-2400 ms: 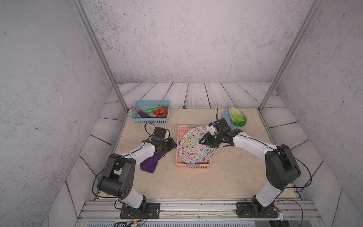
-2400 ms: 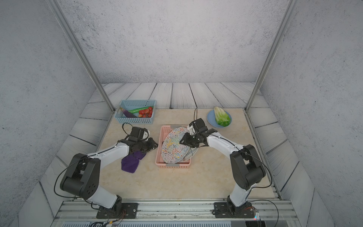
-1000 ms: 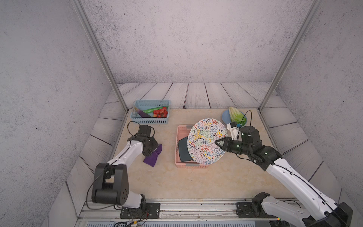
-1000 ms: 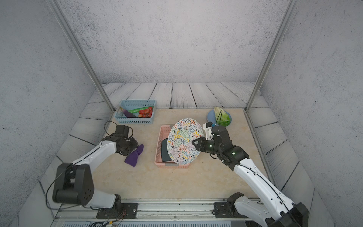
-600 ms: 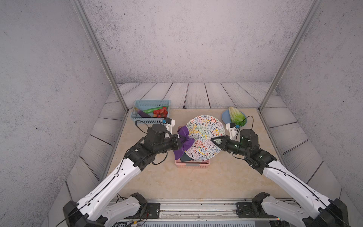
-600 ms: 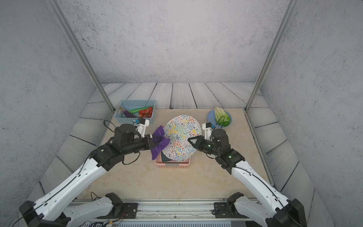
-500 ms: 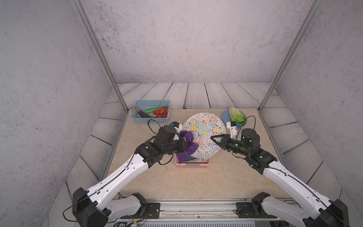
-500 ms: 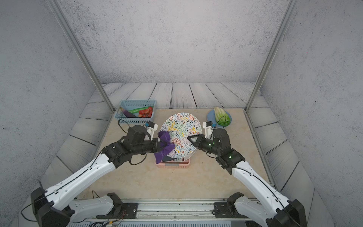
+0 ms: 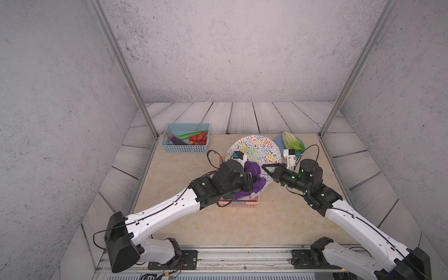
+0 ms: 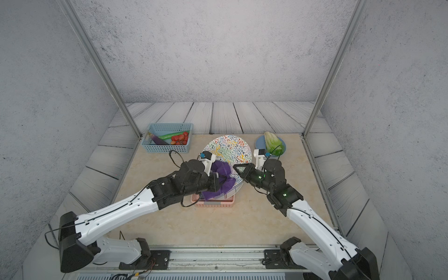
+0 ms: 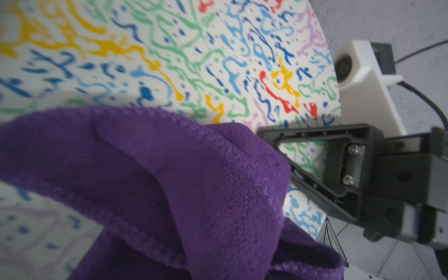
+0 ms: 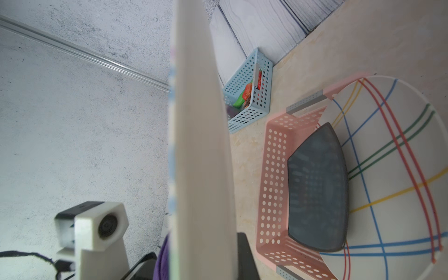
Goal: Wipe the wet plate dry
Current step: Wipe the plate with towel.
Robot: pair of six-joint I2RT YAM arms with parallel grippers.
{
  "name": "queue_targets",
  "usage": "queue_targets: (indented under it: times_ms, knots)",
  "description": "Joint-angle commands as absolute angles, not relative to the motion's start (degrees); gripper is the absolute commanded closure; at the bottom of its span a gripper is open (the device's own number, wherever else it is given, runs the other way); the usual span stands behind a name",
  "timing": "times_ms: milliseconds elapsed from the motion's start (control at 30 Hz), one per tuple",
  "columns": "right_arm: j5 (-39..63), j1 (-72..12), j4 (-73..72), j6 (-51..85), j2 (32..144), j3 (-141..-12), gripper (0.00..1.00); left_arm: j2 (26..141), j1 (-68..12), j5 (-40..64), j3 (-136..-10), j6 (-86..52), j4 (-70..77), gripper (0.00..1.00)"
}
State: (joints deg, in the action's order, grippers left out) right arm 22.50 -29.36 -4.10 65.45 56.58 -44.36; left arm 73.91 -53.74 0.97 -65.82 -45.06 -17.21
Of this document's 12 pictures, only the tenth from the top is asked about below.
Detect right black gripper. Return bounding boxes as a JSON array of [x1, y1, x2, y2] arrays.
[[233, 163, 276, 196]]

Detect purple cloth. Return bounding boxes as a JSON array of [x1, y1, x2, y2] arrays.
[[202, 161, 236, 201]]

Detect colourful squiggle round plate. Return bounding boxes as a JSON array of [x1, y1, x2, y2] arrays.
[[204, 135, 253, 177]]

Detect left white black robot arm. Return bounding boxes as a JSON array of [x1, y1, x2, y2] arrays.
[[58, 159, 219, 273]]

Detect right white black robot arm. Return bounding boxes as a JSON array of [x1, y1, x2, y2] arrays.
[[233, 159, 380, 280]]

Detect plaid striped white plate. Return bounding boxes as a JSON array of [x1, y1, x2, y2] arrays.
[[212, 176, 243, 200]]

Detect small blue plate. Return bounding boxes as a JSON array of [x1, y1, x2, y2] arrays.
[[255, 131, 286, 157]]

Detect pink plastic basket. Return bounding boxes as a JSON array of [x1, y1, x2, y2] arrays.
[[191, 194, 235, 208]]

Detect green lettuce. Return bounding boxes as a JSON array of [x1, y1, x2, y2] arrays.
[[264, 131, 285, 157]]

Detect red strawberries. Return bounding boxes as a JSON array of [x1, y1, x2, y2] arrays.
[[170, 131, 189, 145]]

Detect green cucumber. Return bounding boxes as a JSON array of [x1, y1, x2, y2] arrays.
[[159, 131, 185, 140]]

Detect purple eggplant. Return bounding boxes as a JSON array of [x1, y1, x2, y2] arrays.
[[148, 133, 170, 145]]

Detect light blue plastic basket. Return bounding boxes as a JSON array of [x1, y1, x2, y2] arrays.
[[141, 122, 194, 154]]

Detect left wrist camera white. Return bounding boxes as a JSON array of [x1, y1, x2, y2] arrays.
[[198, 151, 216, 176]]

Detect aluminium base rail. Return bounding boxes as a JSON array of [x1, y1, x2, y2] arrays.
[[62, 244, 372, 280]]

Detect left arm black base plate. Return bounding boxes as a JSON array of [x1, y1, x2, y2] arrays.
[[119, 250, 171, 271]]

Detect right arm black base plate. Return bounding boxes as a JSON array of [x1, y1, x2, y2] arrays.
[[261, 248, 305, 270]]

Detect left metal frame post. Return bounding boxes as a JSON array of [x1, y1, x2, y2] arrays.
[[57, 0, 142, 140]]

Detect metal frame post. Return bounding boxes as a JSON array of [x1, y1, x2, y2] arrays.
[[302, 0, 368, 138], [57, 0, 142, 140]]

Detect right metal frame post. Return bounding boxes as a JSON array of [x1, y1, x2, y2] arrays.
[[302, 0, 368, 138]]

